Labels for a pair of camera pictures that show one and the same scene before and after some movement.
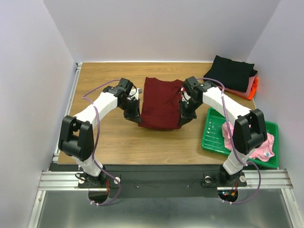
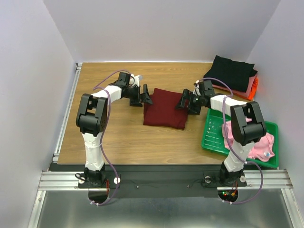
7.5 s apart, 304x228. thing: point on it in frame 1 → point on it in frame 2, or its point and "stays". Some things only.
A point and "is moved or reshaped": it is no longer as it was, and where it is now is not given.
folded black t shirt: [234, 75] stays
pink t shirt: [263, 152] stays
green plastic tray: [213, 140] stays
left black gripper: [132, 108] → [141, 97]
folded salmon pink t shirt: [248, 92] stays
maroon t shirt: [160, 107] is moved or reshaped
